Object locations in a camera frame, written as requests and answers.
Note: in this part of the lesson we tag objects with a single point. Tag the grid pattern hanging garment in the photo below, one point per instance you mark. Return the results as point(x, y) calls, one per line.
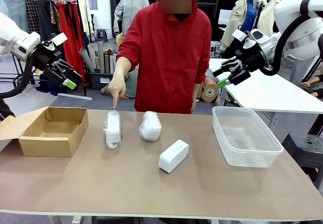
point(32, 17)

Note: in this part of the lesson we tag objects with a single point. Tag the open cardboard box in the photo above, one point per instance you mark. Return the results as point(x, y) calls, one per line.
point(50, 145)

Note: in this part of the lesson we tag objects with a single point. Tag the bare seated mannequin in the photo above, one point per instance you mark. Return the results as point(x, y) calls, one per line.
point(313, 84)

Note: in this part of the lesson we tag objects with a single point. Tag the black fabric object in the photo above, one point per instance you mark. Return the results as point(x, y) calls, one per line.
point(5, 109)

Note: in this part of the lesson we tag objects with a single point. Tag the brown cardboard tube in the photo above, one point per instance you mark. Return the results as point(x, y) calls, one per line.
point(107, 65)

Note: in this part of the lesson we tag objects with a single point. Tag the metal clothes rack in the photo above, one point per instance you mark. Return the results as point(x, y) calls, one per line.
point(75, 97)

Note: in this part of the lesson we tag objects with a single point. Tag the black plastic stool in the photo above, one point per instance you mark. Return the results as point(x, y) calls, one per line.
point(308, 148)

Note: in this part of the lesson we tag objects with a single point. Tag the seated mannequin in green shirt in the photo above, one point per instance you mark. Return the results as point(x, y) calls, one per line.
point(131, 85)

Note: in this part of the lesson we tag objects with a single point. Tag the person in red jacket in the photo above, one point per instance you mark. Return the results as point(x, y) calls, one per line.
point(166, 57)

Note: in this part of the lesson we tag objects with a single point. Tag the white paper roll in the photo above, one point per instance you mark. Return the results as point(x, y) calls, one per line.
point(112, 65)

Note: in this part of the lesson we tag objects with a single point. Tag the rounded bubble-wrapped clock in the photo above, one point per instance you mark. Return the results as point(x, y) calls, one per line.
point(150, 128)

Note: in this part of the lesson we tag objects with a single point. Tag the brown paper spool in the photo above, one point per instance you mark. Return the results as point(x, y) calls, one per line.
point(209, 92)

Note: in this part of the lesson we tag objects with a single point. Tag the black storage bin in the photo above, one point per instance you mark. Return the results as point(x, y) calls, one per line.
point(97, 81)

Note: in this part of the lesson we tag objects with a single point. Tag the white side table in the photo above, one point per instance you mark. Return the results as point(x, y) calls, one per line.
point(265, 95)

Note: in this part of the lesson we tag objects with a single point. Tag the grey step stool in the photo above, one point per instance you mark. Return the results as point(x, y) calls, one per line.
point(102, 34)

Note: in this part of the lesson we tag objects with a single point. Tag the slanted grey paper roll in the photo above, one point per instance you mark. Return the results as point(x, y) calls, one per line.
point(87, 61)

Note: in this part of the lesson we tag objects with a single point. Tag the upright grey tube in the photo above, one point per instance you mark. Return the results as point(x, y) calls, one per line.
point(101, 57)

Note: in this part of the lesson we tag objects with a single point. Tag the red hanging dress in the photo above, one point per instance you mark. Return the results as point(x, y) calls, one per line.
point(70, 40)

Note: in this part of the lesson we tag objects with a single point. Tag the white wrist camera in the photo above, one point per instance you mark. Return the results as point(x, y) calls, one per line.
point(59, 38)
point(239, 34)

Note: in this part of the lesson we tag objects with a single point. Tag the mannequin in grey hoodie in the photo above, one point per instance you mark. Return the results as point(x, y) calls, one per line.
point(131, 9)

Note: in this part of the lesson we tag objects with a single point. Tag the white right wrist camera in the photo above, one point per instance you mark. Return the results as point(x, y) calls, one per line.
point(239, 34)

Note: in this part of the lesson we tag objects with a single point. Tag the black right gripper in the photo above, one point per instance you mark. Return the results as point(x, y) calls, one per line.
point(253, 58)

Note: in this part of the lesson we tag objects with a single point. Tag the black hanging garment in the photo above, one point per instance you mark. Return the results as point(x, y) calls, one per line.
point(46, 19)

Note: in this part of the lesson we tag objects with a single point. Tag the unwrapped white clock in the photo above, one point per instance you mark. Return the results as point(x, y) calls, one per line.
point(171, 158)

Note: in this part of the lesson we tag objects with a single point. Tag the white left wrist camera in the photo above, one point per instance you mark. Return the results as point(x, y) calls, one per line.
point(59, 38)

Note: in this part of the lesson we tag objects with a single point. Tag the person's right forearm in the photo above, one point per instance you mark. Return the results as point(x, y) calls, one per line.
point(122, 66)

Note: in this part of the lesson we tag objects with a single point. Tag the light blue hanging jacket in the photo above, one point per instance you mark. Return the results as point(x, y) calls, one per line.
point(15, 9)

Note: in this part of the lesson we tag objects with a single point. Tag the dark blue cloth pile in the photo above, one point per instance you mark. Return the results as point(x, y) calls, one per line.
point(50, 89)

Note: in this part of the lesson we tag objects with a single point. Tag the mannequin in beige coat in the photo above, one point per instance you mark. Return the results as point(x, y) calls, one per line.
point(239, 14)

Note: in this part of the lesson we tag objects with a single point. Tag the person's left forearm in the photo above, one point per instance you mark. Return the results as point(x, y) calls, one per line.
point(195, 95)

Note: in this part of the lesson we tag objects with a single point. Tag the white monitor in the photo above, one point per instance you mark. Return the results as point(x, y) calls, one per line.
point(224, 17)

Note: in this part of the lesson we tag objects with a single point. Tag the person's right hand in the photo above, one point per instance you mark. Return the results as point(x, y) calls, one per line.
point(117, 87)

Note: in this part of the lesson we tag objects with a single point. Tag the beige paper roll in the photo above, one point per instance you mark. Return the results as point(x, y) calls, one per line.
point(93, 55)

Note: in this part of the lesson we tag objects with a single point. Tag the cream dressed mannequin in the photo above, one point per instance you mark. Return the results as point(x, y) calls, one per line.
point(268, 14)

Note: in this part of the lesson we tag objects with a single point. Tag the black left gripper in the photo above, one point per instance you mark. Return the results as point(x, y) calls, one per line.
point(46, 57)

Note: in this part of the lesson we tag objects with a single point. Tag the yellow paper bag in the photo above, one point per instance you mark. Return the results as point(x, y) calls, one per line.
point(119, 39)

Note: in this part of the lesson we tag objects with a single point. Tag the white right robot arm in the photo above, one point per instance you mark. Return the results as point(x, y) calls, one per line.
point(297, 27)

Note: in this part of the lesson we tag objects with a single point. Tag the clear plastic container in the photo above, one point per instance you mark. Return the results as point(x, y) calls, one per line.
point(252, 159)

